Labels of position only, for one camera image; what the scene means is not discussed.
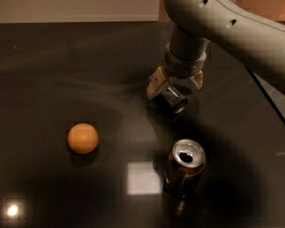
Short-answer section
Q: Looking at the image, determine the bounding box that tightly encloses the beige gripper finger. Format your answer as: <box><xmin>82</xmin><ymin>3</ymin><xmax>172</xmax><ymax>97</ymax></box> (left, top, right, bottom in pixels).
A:
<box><xmin>190</xmin><ymin>70</ymin><xmax>203</xmax><ymax>89</ymax></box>
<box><xmin>146</xmin><ymin>66</ymin><xmax>171</xmax><ymax>100</ymax></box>

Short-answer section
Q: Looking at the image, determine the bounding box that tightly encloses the blue silver redbull can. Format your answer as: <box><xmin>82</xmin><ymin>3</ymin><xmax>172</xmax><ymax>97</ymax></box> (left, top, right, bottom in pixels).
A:
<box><xmin>160</xmin><ymin>85</ymin><xmax>188</xmax><ymax>114</ymax></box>

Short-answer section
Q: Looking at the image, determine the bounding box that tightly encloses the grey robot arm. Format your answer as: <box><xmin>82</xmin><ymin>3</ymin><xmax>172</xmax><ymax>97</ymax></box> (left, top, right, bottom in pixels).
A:
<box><xmin>146</xmin><ymin>0</ymin><xmax>285</xmax><ymax>99</ymax></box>

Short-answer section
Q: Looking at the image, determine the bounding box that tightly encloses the brown open soda can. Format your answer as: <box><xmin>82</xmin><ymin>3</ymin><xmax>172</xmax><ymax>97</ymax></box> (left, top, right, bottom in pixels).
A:
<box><xmin>163</xmin><ymin>139</ymin><xmax>206</xmax><ymax>200</ymax></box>

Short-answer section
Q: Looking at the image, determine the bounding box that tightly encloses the orange fruit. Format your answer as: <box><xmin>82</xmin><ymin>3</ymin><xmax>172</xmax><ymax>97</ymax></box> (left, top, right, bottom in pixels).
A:
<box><xmin>66</xmin><ymin>123</ymin><xmax>99</xmax><ymax>155</ymax></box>

